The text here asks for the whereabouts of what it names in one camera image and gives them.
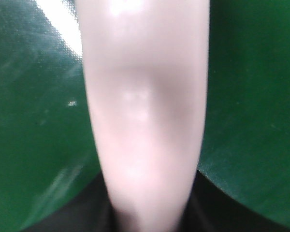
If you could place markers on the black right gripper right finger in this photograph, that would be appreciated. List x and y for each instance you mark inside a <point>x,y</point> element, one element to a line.
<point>209,209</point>

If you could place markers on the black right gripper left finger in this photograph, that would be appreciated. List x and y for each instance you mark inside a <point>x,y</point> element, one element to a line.
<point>89,211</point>

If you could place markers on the pink hand brush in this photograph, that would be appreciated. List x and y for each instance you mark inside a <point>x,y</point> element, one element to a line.
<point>145,66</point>

